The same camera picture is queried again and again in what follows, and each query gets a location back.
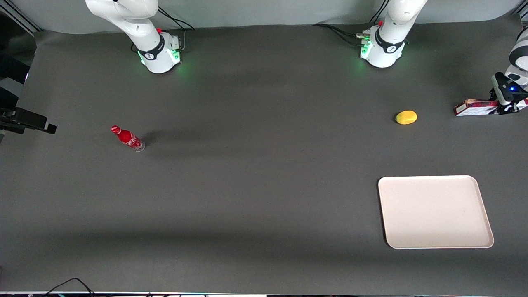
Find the red tartan cookie box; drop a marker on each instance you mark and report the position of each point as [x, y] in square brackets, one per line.
[474, 108]

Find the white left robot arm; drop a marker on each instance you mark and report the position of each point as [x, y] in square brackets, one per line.
[387, 45]

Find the aluminium frame rail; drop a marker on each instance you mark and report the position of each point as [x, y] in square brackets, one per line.
[20, 16]

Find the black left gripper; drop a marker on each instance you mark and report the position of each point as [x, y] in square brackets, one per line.
[507, 108]

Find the white rectangular tray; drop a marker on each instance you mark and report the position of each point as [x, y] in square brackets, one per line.
[433, 210]

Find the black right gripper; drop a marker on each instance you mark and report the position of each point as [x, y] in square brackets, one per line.
[20, 119]

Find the red cola bottle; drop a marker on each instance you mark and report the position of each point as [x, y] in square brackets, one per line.
[128, 138]

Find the yellow mango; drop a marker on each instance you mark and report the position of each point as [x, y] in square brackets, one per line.
[406, 117]

